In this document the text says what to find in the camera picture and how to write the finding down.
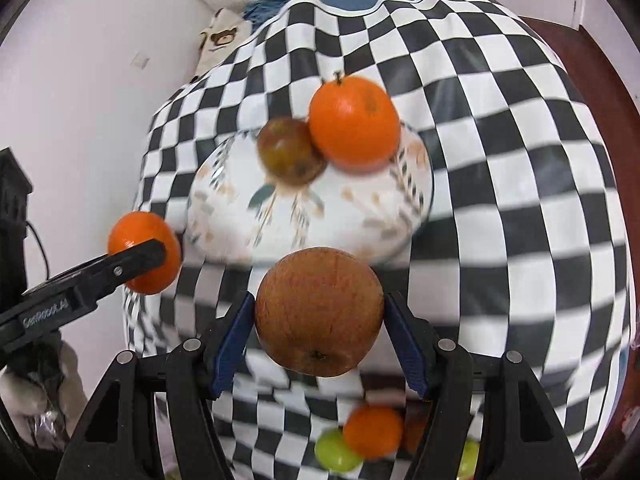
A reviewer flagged large orange with stem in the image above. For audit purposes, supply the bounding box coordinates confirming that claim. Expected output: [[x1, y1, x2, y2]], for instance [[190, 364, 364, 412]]
[[308, 71, 402, 171]]

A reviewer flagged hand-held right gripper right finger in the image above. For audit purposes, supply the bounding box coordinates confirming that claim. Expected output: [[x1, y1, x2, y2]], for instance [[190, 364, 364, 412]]
[[382, 290, 584, 480]]

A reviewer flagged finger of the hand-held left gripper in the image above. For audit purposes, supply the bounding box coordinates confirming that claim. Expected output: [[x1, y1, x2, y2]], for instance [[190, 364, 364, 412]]
[[0, 238, 169, 357]]

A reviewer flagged brown round apple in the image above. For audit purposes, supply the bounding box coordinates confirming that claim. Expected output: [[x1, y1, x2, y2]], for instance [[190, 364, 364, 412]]
[[254, 247, 386, 378]]

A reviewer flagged grey cloth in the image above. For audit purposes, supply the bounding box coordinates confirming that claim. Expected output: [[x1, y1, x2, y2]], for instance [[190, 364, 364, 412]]
[[0, 332, 88, 453]]

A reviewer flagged white floral plate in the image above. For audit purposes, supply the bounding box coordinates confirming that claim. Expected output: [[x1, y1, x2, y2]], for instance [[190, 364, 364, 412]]
[[185, 122, 435, 267]]

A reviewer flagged black cable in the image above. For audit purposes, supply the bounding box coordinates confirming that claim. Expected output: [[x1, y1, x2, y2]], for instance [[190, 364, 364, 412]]
[[24, 221, 52, 283]]

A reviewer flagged small orange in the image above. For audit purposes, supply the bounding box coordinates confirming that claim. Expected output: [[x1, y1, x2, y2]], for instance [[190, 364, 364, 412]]
[[107, 211, 182, 296], [342, 404, 405, 461]]

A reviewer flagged bear-printed cream cloth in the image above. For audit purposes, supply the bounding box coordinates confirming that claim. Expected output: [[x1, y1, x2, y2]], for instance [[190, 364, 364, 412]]
[[189, 7, 253, 83]]

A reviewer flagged black-and-white checkered tablecloth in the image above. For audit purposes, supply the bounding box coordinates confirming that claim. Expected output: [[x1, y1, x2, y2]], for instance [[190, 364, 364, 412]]
[[120, 0, 632, 480]]

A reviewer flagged brown-green round fruit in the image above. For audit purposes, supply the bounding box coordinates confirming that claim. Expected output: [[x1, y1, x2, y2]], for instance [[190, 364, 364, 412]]
[[257, 116, 328, 187]]

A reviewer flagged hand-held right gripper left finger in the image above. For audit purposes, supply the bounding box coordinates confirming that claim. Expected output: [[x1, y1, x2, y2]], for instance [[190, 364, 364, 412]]
[[56, 290, 257, 480]]

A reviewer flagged black box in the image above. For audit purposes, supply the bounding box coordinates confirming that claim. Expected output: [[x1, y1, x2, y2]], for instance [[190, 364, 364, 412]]
[[0, 147, 34, 291]]

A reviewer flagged green round fruit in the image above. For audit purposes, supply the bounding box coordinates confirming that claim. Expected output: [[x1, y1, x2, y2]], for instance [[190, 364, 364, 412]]
[[457, 439, 482, 477], [314, 427, 364, 474]]

